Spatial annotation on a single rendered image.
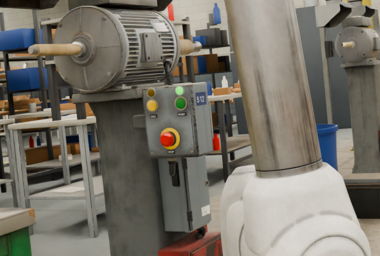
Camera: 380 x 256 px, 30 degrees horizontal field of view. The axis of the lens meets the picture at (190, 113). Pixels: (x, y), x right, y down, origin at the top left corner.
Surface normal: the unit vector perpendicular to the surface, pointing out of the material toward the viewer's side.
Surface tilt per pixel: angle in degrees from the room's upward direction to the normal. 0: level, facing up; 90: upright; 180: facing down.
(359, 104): 90
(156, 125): 90
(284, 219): 73
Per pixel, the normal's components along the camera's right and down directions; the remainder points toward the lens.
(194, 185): 0.88, -0.07
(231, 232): -0.97, 0.00
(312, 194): 0.23, -0.11
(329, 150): 0.68, 0.03
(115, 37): -0.01, -0.06
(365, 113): -0.47, 0.09
